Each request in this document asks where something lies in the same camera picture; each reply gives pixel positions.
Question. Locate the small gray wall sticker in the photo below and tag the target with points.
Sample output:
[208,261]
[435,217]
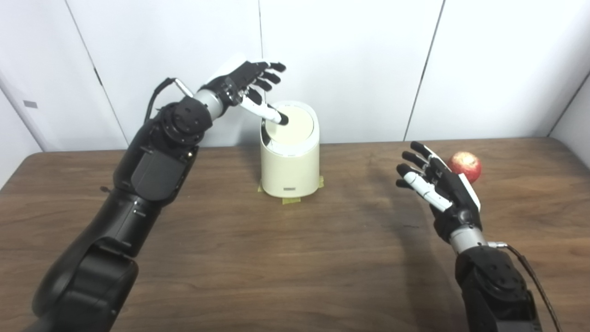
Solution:
[30,104]

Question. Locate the cream round bin lid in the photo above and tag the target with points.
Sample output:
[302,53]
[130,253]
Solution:
[297,124]

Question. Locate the red apple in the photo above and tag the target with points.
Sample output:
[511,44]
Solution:
[468,166]

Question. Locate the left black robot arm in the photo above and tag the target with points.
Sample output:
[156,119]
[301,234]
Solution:
[152,175]

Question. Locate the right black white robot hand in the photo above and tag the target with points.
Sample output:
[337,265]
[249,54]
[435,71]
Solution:
[454,193]

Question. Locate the cream-colored bin body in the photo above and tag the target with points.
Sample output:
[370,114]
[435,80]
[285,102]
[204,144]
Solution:
[290,170]

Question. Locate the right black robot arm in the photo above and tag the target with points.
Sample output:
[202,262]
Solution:
[493,286]

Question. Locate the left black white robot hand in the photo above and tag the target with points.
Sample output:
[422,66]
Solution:
[235,85]

